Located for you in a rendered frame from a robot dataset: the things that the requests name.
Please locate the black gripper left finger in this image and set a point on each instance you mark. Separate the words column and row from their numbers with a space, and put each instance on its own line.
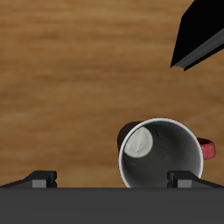
column 40, row 178

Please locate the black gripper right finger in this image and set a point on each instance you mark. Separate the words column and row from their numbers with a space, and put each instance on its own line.
column 183, row 178

